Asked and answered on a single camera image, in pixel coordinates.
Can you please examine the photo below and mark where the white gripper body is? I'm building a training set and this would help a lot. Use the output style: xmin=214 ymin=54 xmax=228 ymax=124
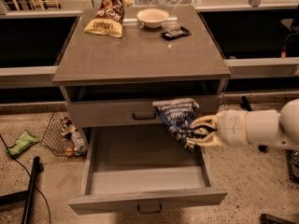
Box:
xmin=217 ymin=110 xmax=248 ymax=147

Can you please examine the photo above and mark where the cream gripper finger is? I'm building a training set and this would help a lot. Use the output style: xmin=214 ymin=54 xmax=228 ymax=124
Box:
xmin=191 ymin=115 xmax=217 ymax=129
xmin=195 ymin=132 xmax=222 ymax=147

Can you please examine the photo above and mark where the blue chip bag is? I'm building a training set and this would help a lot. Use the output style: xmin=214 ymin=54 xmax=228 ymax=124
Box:
xmin=152 ymin=98 xmax=208 ymax=152

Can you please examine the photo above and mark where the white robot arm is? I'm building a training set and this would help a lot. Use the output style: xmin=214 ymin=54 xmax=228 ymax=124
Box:
xmin=187 ymin=99 xmax=299 ymax=150

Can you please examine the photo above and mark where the open grey lower drawer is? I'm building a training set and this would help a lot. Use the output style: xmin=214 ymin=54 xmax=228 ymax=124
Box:
xmin=69 ymin=124 xmax=227 ymax=215

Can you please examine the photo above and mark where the grey drawer cabinet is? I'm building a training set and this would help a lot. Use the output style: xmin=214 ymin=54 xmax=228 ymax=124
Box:
xmin=53 ymin=6 xmax=230 ymax=115

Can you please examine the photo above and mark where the closed grey upper drawer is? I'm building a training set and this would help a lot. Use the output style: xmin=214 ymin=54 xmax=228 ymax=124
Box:
xmin=64 ymin=95 xmax=223 ymax=129

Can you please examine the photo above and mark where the brown yellow chip bag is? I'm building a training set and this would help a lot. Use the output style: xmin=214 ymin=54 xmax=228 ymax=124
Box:
xmin=84 ymin=0 xmax=133 ymax=38

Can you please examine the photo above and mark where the green snack bag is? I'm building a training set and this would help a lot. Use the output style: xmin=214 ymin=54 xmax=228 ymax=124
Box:
xmin=6 ymin=130 xmax=40 ymax=157

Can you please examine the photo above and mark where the dark basket right edge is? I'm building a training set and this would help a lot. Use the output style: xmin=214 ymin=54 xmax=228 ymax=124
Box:
xmin=285 ymin=149 xmax=299 ymax=183

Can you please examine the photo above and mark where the black object bottom right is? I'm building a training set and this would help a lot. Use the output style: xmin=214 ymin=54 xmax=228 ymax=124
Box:
xmin=260 ymin=214 xmax=296 ymax=224

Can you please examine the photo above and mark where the black candy bar packet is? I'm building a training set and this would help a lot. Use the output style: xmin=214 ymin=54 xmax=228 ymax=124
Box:
xmin=161 ymin=26 xmax=192 ymax=41

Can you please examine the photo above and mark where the white bowl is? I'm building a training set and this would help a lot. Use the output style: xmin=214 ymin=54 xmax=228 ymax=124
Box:
xmin=136 ymin=8 xmax=169 ymax=29

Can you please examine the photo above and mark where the black stand leg left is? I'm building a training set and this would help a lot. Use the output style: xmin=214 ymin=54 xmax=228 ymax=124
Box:
xmin=0 ymin=156 xmax=43 ymax=224

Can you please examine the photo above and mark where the wire basket with snacks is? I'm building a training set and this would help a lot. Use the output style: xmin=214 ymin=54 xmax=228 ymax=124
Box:
xmin=41 ymin=112 xmax=87 ymax=157

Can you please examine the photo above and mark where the black floor cable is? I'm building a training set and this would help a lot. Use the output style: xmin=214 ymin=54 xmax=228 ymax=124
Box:
xmin=0 ymin=133 xmax=52 ymax=224

